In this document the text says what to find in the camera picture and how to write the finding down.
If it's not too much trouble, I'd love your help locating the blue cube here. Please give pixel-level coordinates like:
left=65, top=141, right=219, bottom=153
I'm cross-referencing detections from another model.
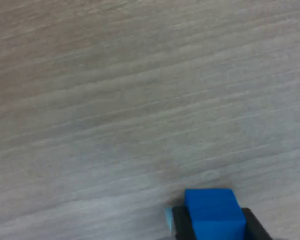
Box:
left=184, top=188, right=247, bottom=240

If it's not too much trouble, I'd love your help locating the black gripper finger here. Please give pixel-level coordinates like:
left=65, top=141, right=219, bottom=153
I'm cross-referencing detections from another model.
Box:
left=171, top=205, right=199, bottom=240
left=240, top=207, right=274, bottom=240

